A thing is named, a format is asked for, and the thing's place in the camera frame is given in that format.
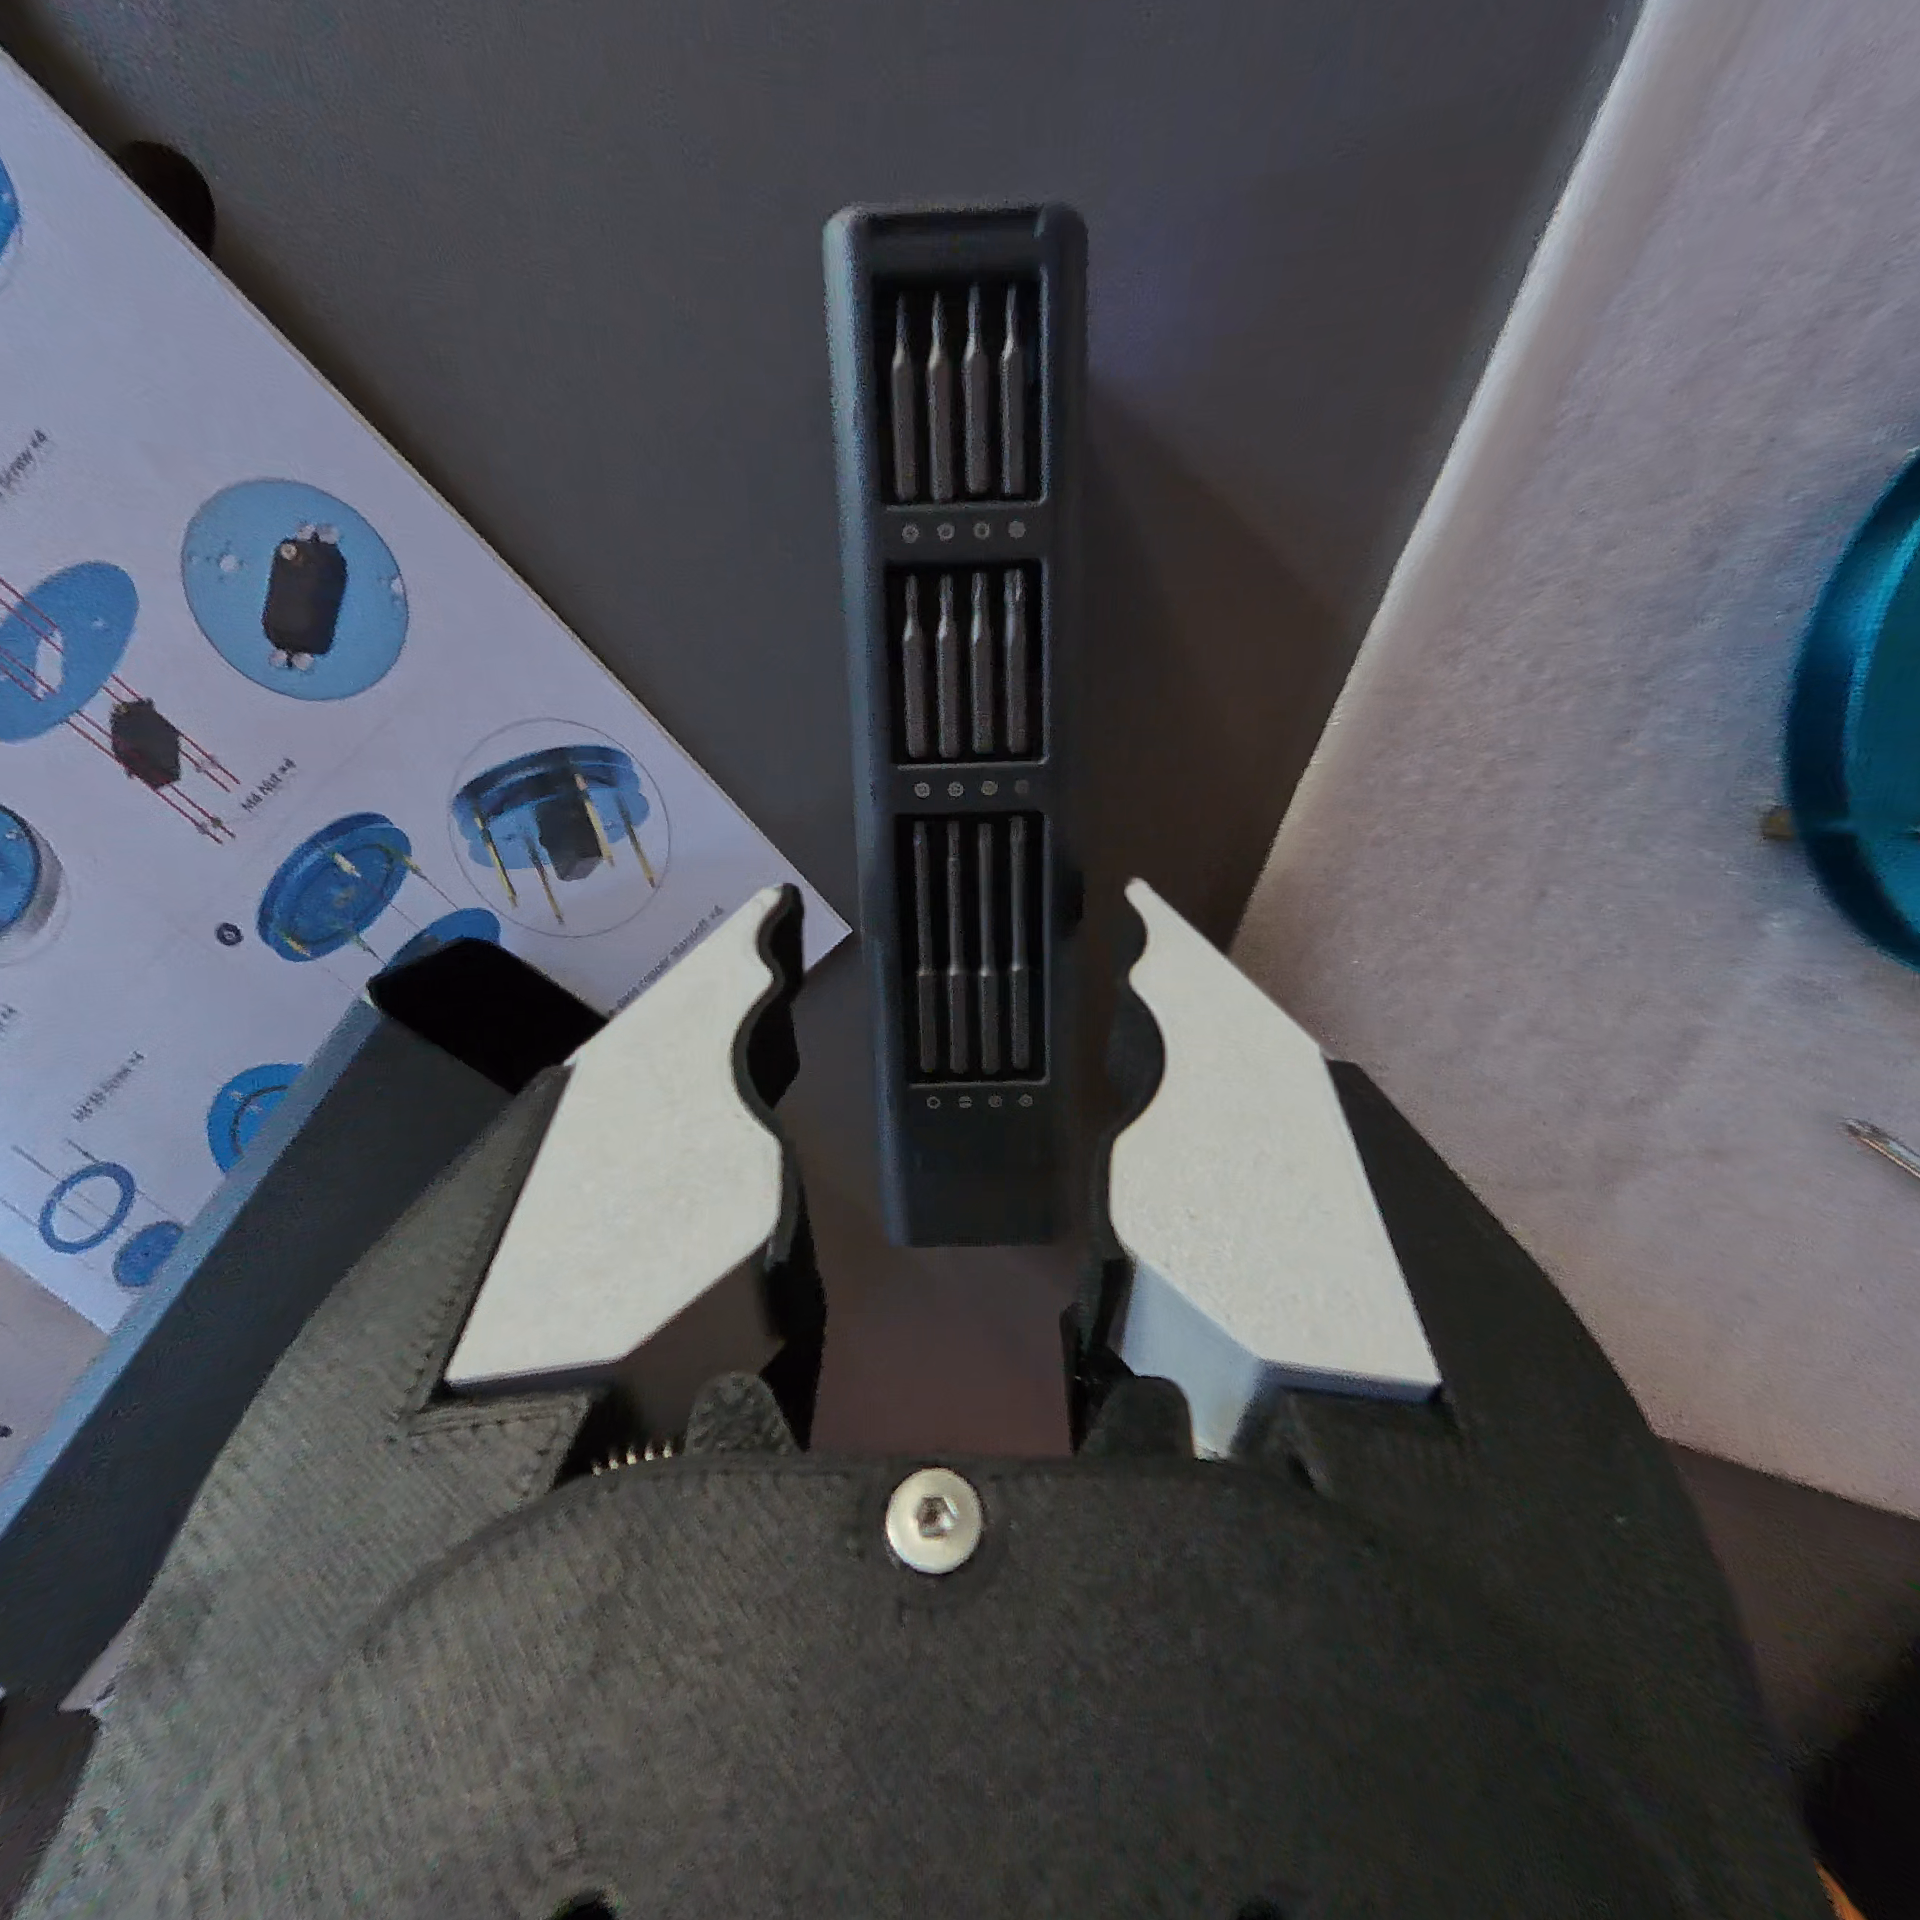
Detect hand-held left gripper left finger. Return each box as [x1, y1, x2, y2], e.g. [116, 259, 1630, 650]
[444, 882, 830, 1453]

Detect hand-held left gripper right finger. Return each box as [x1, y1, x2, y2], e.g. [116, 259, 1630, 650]
[1057, 877, 1448, 1460]

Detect black screwdriver bit holder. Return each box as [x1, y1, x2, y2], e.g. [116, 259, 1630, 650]
[822, 198, 1087, 1251]

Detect blue round metal base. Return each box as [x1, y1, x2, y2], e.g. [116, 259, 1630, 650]
[1763, 451, 1920, 973]

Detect grey desk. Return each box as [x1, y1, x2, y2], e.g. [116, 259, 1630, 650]
[0, 0, 1920, 1801]

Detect dark grey case sleeve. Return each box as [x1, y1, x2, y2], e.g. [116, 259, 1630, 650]
[0, 938, 607, 1719]

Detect white foam sheet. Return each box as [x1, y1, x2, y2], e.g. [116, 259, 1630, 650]
[1230, 0, 1920, 1517]

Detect instruction sheet blue prints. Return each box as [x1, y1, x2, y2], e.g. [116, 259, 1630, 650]
[0, 46, 855, 1337]

